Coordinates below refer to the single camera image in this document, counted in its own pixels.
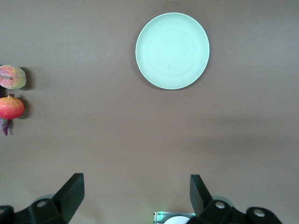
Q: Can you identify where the brown table cover sheet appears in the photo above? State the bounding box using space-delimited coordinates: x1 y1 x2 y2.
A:
0 0 299 224

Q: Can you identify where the red apple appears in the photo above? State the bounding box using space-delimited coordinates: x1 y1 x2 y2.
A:
0 93 25 120

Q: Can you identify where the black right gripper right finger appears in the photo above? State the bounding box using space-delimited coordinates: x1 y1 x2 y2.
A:
188 174 283 224

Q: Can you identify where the yellow-pink peach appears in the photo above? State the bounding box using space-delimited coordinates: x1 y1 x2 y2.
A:
0 64 27 90

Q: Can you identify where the long purple eggplant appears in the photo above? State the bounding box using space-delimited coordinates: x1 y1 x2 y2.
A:
0 88 11 136

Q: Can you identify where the light green round plate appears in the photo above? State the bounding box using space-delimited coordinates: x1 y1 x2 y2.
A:
135 12 210 91

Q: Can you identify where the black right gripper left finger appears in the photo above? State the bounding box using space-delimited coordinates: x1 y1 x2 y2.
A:
0 173 84 224

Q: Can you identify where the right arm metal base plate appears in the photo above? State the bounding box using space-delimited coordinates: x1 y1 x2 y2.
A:
153 210 196 224

